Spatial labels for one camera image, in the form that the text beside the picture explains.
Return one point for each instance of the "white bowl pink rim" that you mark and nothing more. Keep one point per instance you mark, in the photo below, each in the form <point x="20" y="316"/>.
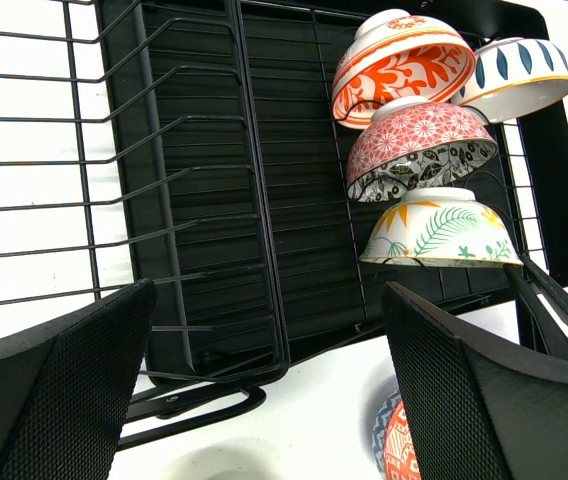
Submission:
<point x="514" y="77"/>

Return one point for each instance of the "orange floral bowl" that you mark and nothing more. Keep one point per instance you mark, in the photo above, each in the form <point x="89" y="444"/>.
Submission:
<point x="395" y="54"/>

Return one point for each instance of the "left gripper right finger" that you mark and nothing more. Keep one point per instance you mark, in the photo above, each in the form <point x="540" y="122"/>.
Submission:
<point x="479" y="406"/>

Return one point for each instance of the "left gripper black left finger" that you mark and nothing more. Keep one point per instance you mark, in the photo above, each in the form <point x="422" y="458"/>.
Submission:
<point x="66" y="384"/>

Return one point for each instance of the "orange blue geometric bowl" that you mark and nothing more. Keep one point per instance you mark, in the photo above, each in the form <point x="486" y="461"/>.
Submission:
<point x="392" y="446"/>

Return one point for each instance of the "black wire plate rack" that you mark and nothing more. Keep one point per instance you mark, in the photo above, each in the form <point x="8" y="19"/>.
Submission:
<point x="100" y="113"/>

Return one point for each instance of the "black leaf pattern bowl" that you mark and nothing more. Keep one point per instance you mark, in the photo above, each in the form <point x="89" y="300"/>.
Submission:
<point x="414" y="143"/>

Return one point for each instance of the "leaf pattern white bowl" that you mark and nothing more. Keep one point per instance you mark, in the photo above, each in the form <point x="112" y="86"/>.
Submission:
<point x="440" y="227"/>

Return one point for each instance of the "black dish rack tray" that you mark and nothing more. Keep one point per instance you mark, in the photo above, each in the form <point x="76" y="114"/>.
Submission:
<point x="234" y="176"/>

